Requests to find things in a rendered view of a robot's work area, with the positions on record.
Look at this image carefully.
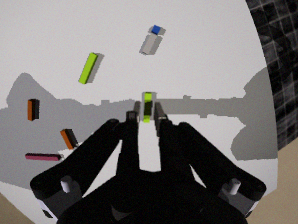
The orange rod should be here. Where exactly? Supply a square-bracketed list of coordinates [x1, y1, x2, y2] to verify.
[28, 99, 35, 121]
[60, 129, 75, 150]

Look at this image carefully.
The grey rod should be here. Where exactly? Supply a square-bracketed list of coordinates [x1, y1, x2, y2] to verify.
[142, 33, 157, 55]

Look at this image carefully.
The pink rod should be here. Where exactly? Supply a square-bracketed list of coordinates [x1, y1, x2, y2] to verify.
[25, 153, 61, 161]

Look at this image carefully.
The lime green rod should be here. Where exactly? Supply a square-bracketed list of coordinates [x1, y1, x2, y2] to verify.
[143, 92, 151, 123]
[79, 53, 98, 84]

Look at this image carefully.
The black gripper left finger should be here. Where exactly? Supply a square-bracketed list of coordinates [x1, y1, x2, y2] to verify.
[30, 101, 142, 224]

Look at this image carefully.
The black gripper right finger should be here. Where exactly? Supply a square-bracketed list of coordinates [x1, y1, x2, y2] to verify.
[154, 102, 267, 222]

